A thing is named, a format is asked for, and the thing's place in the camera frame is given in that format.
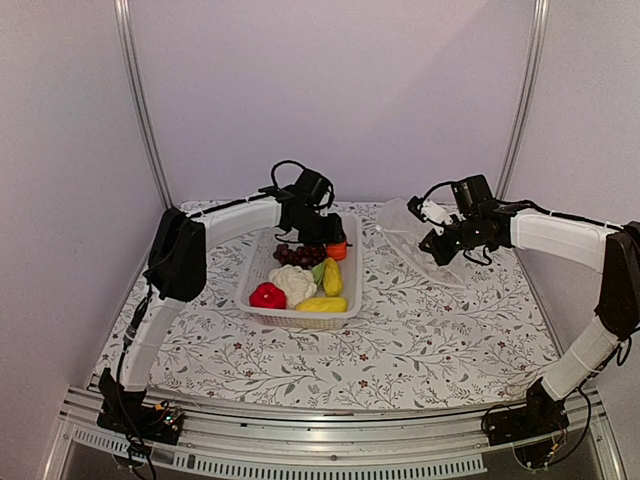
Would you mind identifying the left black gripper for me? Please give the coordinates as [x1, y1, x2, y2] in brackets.
[293, 210, 346, 246]

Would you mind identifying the orange mini pumpkin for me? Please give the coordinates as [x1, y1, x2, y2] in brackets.
[326, 241, 348, 262]

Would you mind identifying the white cauliflower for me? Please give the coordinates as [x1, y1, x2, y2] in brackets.
[268, 265, 317, 305]

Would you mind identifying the white plastic mesh basket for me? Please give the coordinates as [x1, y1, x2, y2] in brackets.
[235, 214, 363, 330]

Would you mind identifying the clear zip top bag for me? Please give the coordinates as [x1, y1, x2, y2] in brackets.
[376, 198, 466, 288]

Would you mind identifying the red bell pepper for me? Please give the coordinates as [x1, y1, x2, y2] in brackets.
[249, 282, 287, 309]

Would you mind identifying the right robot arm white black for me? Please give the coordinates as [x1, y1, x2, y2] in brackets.
[408, 175, 639, 436]

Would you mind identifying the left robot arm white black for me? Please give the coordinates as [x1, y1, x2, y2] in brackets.
[99, 168, 346, 434]

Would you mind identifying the dark red grape bunch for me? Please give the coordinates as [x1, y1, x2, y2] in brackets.
[273, 243, 327, 269]

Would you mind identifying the yellow squash right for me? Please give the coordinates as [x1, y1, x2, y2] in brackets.
[322, 257, 343, 297]

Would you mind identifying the yellow squash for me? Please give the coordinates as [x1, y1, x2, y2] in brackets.
[295, 297, 348, 313]
[322, 257, 343, 297]

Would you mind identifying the yellow squash left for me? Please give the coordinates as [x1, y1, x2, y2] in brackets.
[295, 297, 348, 313]

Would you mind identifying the floral patterned table mat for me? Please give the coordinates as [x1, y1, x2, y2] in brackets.
[149, 202, 558, 410]

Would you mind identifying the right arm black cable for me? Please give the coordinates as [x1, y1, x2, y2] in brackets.
[462, 242, 501, 266]

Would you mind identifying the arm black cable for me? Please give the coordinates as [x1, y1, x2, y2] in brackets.
[269, 159, 334, 211]
[462, 242, 501, 266]

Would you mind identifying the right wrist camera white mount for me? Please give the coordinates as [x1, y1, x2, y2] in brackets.
[407, 196, 454, 236]

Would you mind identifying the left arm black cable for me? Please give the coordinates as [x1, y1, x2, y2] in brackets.
[269, 159, 334, 211]

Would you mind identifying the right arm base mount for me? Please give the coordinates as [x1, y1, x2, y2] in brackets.
[481, 383, 569, 469]

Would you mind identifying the right aluminium frame post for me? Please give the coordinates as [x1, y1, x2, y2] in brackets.
[496, 0, 550, 200]

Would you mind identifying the aluminium frame post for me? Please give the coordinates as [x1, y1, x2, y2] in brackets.
[113, 0, 173, 208]
[496, 0, 550, 200]

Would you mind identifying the aluminium front rail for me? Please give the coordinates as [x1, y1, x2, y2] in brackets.
[43, 387, 632, 479]

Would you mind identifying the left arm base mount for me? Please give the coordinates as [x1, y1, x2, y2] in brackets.
[97, 368, 184, 445]

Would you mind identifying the left aluminium frame post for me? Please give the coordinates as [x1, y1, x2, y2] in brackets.
[113, 0, 173, 208]

